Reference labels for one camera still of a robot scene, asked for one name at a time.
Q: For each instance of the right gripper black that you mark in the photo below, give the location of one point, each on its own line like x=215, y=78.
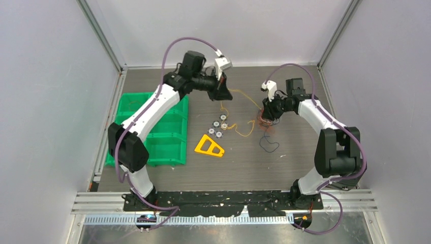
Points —
x=270, y=112

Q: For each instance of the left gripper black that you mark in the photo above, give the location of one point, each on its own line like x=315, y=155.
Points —
x=219, y=91

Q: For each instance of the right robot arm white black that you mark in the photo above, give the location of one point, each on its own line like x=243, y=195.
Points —
x=337, y=161

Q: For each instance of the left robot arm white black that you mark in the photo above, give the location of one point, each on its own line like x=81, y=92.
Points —
x=126, y=140

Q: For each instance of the poker chip left upper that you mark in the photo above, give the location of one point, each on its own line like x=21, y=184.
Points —
x=216, y=124

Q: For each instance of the poker chip left lower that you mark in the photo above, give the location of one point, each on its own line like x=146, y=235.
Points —
x=211, y=131

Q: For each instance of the poker chip bottom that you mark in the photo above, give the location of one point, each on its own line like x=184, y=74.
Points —
x=219, y=134

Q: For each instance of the yellow triangular plastic piece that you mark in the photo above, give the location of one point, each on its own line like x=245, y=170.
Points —
x=208, y=146

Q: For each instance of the green compartment tray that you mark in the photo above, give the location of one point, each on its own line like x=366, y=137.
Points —
x=167, y=141

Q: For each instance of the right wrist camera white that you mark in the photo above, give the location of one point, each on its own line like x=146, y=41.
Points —
x=270, y=87

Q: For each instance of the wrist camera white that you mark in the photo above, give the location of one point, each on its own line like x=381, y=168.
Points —
x=221, y=63
x=270, y=87

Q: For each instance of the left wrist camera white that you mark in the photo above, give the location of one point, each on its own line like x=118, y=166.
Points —
x=221, y=63

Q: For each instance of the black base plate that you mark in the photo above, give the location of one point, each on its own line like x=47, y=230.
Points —
x=269, y=203

